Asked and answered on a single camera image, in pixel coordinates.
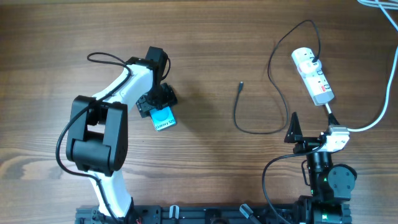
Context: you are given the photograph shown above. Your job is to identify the black camera cable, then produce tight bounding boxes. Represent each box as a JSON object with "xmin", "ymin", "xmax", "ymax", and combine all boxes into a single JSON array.
[
  {"xmin": 261, "ymin": 146, "xmax": 324, "ymax": 224},
  {"xmin": 55, "ymin": 52, "xmax": 133, "ymax": 224}
]

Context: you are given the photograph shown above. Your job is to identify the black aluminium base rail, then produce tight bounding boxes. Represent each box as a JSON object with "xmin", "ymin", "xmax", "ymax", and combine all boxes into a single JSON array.
[{"xmin": 75, "ymin": 203, "xmax": 352, "ymax": 224}]

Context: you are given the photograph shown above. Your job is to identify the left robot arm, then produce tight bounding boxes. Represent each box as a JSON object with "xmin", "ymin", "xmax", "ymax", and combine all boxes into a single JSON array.
[{"xmin": 55, "ymin": 47, "xmax": 177, "ymax": 223}]

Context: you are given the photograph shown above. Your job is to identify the black right camera cable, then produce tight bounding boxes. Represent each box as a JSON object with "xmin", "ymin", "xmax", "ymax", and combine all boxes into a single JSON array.
[{"xmin": 261, "ymin": 146, "xmax": 324, "ymax": 224}]

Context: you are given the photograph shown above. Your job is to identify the black left camera cable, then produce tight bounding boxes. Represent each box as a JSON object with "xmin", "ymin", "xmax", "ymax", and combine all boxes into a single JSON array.
[{"xmin": 55, "ymin": 52, "xmax": 133, "ymax": 224}]

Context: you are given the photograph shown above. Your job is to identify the white cables at corner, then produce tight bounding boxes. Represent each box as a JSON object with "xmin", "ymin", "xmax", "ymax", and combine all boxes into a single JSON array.
[{"xmin": 356, "ymin": 0, "xmax": 398, "ymax": 24}]

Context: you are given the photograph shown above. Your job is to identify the black USB charging cable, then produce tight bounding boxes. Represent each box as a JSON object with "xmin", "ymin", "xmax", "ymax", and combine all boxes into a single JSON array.
[{"xmin": 233, "ymin": 19, "xmax": 322, "ymax": 136}]

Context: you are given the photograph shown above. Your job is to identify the white power strip cord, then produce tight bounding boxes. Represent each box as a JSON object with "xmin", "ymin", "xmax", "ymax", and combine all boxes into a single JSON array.
[{"xmin": 325, "ymin": 45, "xmax": 398, "ymax": 133}]

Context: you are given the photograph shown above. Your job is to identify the white USB charger plug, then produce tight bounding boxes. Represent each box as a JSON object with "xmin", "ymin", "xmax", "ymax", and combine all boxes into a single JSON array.
[{"xmin": 298, "ymin": 59, "xmax": 322, "ymax": 75}]

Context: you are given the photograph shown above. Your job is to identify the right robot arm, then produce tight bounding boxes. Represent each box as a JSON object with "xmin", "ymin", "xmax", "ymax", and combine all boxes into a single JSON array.
[{"xmin": 284, "ymin": 112, "xmax": 358, "ymax": 223}]

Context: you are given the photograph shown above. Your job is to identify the teal Galaxy smartphone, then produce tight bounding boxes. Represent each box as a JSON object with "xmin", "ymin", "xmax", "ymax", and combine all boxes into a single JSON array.
[{"xmin": 150, "ymin": 106, "xmax": 177, "ymax": 131}]

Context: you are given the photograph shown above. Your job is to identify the white power strip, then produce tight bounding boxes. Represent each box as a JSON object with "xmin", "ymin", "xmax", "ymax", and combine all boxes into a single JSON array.
[{"xmin": 291, "ymin": 47, "xmax": 335, "ymax": 106}]

